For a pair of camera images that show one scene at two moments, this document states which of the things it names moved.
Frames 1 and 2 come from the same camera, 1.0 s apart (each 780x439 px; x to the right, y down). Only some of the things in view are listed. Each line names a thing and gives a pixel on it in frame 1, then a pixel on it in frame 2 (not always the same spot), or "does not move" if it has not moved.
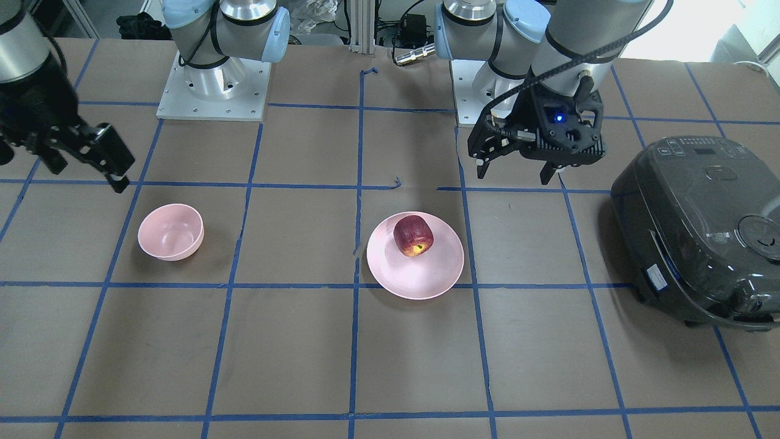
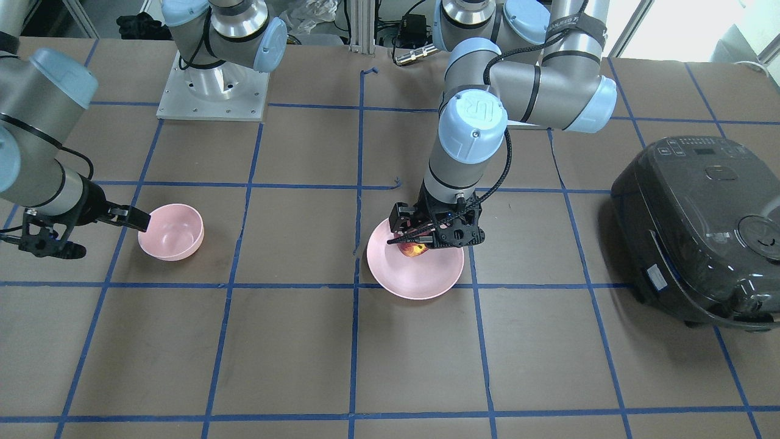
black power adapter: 414,30 does not move
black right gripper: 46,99 to 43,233
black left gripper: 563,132 to 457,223
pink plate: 418,277 does not move
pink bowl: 171,231 does not move
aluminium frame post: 362,26 does not move
